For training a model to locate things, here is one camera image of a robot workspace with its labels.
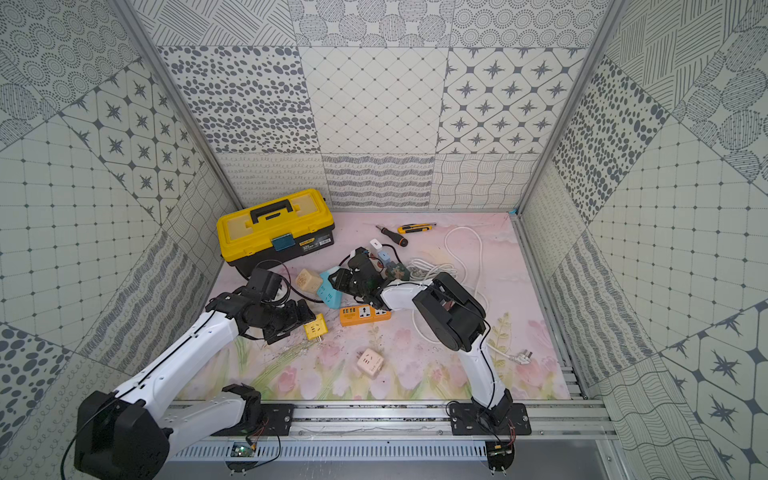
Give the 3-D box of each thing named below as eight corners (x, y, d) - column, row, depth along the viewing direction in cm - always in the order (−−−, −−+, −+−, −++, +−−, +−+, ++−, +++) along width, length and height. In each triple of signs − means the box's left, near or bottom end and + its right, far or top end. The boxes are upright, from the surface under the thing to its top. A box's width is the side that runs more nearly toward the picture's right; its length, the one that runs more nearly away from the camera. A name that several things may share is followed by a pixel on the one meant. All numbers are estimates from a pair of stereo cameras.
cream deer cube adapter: (357, 370, 84) (354, 363, 79) (366, 353, 87) (364, 346, 82) (376, 381, 82) (375, 375, 78) (385, 363, 85) (384, 356, 81)
